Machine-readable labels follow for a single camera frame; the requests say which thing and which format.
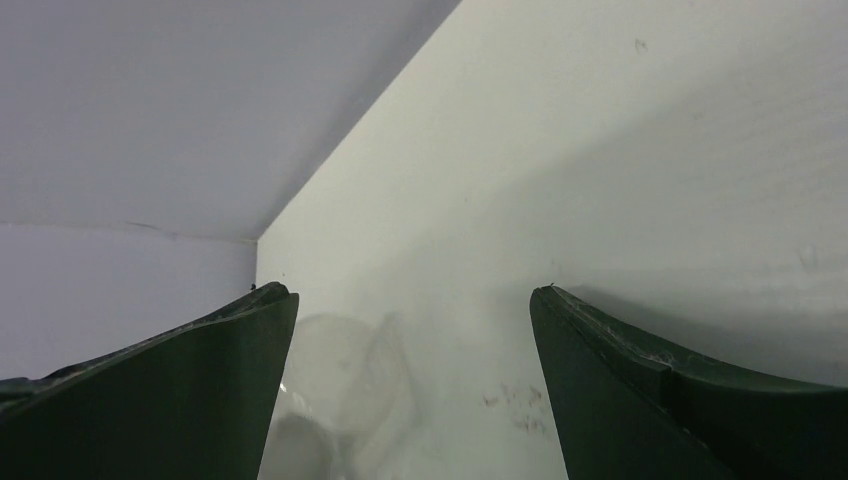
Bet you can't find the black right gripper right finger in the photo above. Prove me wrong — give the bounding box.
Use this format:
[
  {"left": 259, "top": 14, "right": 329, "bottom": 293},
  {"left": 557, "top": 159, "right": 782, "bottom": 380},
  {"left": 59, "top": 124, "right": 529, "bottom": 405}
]
[{"left": 529, "top": 285, "right": 847, "bottom": 479}]

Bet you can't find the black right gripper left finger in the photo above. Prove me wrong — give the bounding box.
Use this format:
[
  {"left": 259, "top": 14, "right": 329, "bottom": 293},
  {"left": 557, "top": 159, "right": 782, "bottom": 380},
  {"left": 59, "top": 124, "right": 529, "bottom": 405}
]
[{"left": 1, "top": 282, "right": 299, "bottom": 479}]

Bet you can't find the clear bottle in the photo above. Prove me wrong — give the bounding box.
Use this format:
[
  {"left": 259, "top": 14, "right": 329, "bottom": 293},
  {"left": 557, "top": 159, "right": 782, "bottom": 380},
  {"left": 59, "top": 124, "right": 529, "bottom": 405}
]
[{"left": 258, "top": 314, "right": 417, "bottom": 479}]

